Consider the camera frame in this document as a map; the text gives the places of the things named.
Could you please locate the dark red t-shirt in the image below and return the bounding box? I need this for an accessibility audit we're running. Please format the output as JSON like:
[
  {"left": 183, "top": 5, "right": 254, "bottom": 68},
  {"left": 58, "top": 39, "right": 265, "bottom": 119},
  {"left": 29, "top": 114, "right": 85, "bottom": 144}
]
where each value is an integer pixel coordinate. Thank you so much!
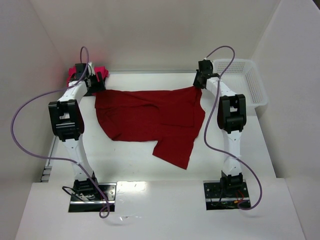
[{"left": 95, "top": 86, "right": 205, "bottom": 170}]

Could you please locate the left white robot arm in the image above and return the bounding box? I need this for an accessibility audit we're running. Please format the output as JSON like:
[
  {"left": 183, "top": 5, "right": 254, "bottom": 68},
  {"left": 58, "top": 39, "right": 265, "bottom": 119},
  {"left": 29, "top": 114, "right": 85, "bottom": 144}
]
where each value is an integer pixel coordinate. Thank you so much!
[{"left": 48, "top": 62, "right": 109, "bottom": 201}]

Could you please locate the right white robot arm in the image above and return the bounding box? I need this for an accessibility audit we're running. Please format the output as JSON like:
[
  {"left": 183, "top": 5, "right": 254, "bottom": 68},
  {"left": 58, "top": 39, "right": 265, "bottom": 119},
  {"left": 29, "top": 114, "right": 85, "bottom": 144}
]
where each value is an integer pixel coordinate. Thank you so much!
[{"left": 193, "top": 59, "right": 247, "bottom": 198}]

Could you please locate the folded pink t-shirt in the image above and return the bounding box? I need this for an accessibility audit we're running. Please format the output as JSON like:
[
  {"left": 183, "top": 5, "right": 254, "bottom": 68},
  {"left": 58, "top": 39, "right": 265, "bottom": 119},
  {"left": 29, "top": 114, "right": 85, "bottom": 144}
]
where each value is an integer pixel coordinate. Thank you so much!
[{"left": 66, "top": 65, "right": 109, "bottom": 86}]

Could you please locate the white plastic basket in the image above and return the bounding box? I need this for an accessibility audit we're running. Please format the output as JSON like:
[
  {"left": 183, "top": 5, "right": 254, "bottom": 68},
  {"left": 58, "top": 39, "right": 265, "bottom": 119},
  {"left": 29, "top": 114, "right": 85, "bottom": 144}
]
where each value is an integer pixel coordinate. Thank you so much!
[{"left": 213, "top": 58, "right": 268, "bottom": 109}]

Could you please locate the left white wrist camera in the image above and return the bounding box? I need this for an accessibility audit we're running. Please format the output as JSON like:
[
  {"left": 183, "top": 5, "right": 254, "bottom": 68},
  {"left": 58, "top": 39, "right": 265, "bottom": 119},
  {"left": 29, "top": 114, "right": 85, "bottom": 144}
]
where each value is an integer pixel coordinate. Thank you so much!
[{"left": 87, "top": 61, "right": 96, "bottom": 76}]

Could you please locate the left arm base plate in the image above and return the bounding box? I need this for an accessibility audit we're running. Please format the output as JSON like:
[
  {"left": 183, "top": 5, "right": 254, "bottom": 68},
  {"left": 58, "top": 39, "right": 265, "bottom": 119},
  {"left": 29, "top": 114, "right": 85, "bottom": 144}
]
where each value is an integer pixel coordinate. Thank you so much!
[{"left": 68, "top": 181, "right": 118, "bottom": 213}]

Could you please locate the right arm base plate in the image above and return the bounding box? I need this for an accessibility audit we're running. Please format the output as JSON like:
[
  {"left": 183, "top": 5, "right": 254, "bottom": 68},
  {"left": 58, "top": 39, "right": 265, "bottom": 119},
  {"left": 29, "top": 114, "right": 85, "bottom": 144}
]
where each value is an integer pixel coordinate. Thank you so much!
[{"left": 203, "top": 180, "right": 251, "bottom": 211}]

